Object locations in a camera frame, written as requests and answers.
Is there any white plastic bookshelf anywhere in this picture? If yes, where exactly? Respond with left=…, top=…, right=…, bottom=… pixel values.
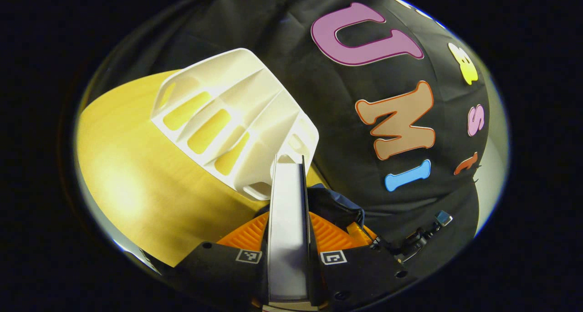
left=150, top=48, right=319, bottom=201

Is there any dark cover book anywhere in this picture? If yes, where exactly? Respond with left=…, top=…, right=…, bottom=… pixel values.
left=266, top=154, right=315, bottom=303

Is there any black backdrop cloth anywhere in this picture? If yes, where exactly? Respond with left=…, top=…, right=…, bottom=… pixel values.
left=98, top=0, right=490, bottom=276

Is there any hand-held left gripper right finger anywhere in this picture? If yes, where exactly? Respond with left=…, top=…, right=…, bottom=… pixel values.
left=310, top=212, right=408, bottom=310

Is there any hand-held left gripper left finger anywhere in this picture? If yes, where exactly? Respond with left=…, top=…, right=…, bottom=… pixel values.
left=175, top=212, right=269, bottom=310

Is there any blue schoolbag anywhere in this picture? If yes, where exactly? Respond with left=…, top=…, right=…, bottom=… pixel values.
left=257, top=186, right=365, bottom=235

